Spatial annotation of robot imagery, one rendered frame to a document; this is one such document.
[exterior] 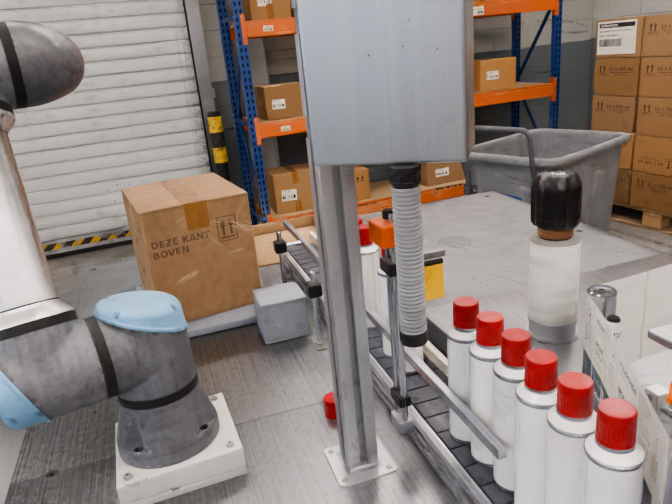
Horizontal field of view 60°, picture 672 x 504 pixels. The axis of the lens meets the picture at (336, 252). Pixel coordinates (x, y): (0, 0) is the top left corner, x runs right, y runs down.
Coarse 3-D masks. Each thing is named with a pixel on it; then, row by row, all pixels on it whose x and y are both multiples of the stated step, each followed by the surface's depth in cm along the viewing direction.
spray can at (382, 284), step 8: (384, 256) 98; (384, 280) 99; (384, 288) 99; (384, 296) 100; (384, 304) 100; (384, 312) 101; (384, 320) 102; (384, 336) 103; (384, 344) 104; (384, 352) 105
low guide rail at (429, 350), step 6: (312, 234) 164; (312, 240) 165; (426, 348) 100; (432, 348) 99; (426, 354) 100; (432, 354) 98; (438, 354) 97; (432, 360) 98; (438, 360) 96; (444, 360) 95; (438, 366) 96; (444, 366) 94; (444, 372) 94
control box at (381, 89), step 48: (336, 0) 58; (384, 0) 57; (432, 0) 56; (336, 48) 60; (384, 48) 59; (432, 48) 57; (336, 96) 62; (384, 96) 60; (432, 96) 59; (336, 144) 64; (384, 144) 62; (432, 144) 61
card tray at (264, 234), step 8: (304, 216) 199; (312, 216) 200; (264, 224) 196; (272, 224) 196; (280, 224) 197; (296, 224) 199; (304, 224) 200; (312, 224) 201; (256, 232) 195; (264, 232) 196; (272, 232) 197; (288, 232) 196; (304, 232) 194; (256, 240) 191; (264, 240) 190; (272, 240) 189; (288, 240) 188; (296, 240) 187; (256, 248) 183; (264, 248) 182; (272, 248) 182; (264, 256) 175; (272, 256) 174; (264, 264) 169; (272, 264) 169
